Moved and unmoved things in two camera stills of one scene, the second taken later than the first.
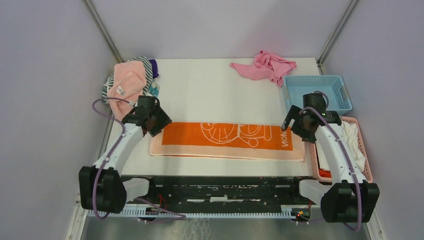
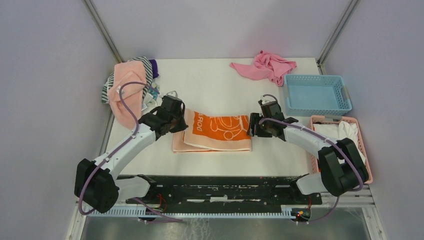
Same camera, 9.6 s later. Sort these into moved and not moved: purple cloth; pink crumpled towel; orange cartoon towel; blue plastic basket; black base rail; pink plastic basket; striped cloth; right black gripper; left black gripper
Moved: left black gripper; right black gripper; orange cartoon towel
Not moved: pink crumpled towel; black base rail; pink plastic basket; striped cloth; blue plastic basket; purple cloth
